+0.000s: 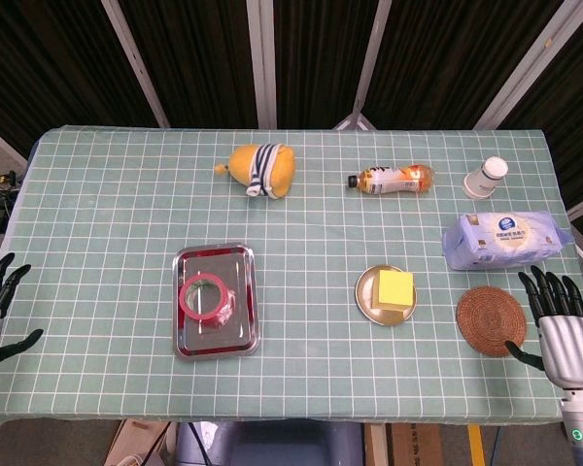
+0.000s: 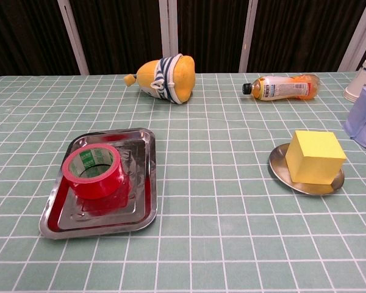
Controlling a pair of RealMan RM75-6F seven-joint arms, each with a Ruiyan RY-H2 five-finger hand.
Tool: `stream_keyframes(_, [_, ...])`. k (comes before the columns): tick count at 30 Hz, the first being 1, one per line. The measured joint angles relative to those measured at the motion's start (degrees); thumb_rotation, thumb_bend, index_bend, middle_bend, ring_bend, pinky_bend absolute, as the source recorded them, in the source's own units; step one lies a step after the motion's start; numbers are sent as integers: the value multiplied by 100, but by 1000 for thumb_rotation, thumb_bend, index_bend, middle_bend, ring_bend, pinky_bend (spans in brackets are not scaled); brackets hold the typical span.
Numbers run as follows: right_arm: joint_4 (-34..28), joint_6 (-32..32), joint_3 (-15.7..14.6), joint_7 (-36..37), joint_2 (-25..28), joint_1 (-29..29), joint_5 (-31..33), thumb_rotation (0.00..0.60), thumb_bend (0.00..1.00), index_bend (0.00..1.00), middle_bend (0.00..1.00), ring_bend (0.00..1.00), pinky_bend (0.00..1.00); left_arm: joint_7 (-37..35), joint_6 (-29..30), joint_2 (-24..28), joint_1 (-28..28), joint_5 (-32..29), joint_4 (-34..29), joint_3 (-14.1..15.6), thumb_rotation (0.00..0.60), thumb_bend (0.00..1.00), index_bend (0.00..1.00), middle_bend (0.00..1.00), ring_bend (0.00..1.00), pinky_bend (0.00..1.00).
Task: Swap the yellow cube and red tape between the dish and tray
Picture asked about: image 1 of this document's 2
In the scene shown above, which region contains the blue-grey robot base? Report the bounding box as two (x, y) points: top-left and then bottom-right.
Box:
(174, 419), (365, 466)

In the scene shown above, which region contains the yellow plush toy striped shirt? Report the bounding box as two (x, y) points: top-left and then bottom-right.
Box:
(213, 143), (296, 199)

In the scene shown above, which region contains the round steel plate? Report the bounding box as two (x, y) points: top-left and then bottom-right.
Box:
(354, 264), (419, 327)

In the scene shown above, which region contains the brown woven round coaster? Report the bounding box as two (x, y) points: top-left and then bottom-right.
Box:
(455, 285), (528, 359)

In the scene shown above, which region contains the cardboard box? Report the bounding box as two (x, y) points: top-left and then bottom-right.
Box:
(107, 419), (176, 466)
(386, 422), (443, 466)

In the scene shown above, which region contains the yellow sponge block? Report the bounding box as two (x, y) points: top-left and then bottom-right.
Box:
(370, 269), (415, 312)

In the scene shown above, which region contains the lavender tissue pack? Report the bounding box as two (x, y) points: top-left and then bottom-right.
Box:
(440, 211), (574, 272)

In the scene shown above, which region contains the green checkered tablecloth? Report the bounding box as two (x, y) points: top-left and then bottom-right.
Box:
(0, 124), (583, 428)

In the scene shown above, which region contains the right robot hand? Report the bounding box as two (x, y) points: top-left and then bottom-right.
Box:
(503, 265), (583, 389)

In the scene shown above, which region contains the orange drink bottle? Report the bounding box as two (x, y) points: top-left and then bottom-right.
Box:
(347, 163), (437, 196)

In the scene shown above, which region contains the white paper cup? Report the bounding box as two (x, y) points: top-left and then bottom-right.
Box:
(462, 155), (509, 200)

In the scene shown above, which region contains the rectangular steel tray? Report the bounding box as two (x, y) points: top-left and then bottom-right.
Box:
(171, 242), (261, 360)

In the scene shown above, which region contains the red tape roll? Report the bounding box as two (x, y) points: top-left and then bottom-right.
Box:
(179, 274), (237, 327)

